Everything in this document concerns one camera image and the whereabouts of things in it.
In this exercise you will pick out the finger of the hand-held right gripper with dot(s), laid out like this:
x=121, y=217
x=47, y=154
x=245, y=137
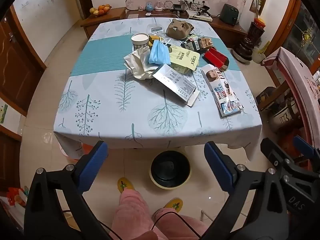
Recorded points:
x=303, y=144
x=271, y=150

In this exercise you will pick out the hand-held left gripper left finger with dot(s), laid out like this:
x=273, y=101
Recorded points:
x=92, y=166

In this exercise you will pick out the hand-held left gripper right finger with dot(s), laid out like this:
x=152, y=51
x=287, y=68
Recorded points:
x=217, y=166

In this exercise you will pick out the yellow-rimmed black trash bin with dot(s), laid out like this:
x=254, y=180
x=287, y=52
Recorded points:
x=170, y=167

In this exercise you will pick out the white chocolate wrapper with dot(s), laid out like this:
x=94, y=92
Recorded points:
x=217, y=85

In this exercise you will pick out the red snack packet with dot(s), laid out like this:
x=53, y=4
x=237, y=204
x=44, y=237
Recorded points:
x=215, y=56

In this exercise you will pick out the yellow-green wipes packet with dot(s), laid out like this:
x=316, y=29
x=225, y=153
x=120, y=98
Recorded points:
x=183, y=61

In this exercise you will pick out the white tissue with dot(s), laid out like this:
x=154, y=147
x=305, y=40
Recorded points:
x=137, y=62

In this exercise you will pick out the brown wrapper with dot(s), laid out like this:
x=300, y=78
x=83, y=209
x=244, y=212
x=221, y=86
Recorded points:
x=207, y=42

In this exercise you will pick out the blue face mask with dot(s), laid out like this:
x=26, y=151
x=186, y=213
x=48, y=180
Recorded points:
x=157, y=53

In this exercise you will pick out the checked paper cup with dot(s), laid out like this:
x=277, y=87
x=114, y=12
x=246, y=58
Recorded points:
x=140, y=42

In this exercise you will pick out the silver rice cooker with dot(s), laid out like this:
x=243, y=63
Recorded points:
x=283, y=116

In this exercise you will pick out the yellow embroidered slipper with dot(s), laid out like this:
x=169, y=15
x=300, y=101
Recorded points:
x=125, y=185
x=175, y=205

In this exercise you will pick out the person's left leg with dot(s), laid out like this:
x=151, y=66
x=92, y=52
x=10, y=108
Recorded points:
x=132, y=212

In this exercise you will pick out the person's leg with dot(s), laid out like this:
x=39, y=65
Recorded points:
x=132, y=212
x=180, y=227

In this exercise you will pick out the pink white board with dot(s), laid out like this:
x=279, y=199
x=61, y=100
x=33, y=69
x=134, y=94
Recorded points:
x=297, y=75

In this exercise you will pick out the person's right leg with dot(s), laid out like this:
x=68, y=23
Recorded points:
x=180, y=227

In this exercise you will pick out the flattened white carton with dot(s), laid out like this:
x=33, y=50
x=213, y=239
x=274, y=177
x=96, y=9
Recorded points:
x=175, y=80

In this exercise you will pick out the wooden door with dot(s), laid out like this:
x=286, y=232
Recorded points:
x=17, y=67

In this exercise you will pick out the dark green toaster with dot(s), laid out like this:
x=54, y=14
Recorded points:
x=229, y=14

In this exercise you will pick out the yellow wrapper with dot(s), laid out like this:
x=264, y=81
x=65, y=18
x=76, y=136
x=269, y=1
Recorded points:
x=154, y=38

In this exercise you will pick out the brown plush bear pouch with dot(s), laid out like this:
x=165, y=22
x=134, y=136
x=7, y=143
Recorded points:
x=177, y=28

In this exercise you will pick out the white router box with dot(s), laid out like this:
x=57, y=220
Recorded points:
x=202, y=17

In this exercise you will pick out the clear plastic container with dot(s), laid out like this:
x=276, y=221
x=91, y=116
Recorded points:
x=155, y=28

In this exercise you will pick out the wooden cabinet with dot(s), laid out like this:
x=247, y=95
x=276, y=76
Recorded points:
x=110, y=13

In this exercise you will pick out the fruit bowl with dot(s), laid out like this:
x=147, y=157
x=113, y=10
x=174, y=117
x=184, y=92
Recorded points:
x=100, y=10

